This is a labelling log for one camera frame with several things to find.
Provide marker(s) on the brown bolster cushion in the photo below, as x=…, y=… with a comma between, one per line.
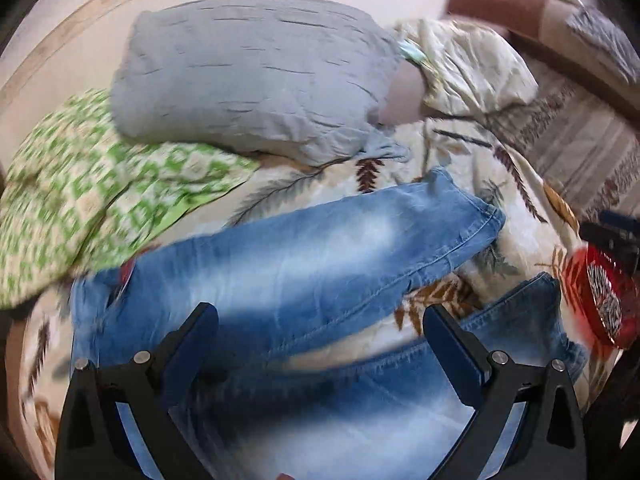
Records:
x=500, y=7

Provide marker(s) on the blue denim pants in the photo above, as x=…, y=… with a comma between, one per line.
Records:
x=300, y=260

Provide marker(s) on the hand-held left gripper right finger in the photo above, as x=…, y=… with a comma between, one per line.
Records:
x=447, y=355

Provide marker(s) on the cream floral pillow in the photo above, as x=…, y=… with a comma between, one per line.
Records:
x=465, y=70

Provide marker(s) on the grey quilted pillow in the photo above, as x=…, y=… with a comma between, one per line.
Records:
x=250, y=70

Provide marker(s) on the pink pillow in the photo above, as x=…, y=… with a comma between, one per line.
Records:
x=402, y=95

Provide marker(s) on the green patterned quilt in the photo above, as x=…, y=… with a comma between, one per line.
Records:
x=75, y=195

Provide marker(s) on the grey patterned cloth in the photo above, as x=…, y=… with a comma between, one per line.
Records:
x=605, y=40

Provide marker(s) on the cream bed headboard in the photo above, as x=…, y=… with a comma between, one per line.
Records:
x=75, y=20

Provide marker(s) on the cream leaf printed blanket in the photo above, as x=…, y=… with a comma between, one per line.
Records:
x=450, y=160

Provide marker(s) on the beige striped patterned cloth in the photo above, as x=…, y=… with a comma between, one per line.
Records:
x=575, y=130

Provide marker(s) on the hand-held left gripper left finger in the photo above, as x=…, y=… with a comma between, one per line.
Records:
x=201, y=336

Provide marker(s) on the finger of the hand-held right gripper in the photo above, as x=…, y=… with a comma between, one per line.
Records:
x=602, y=235

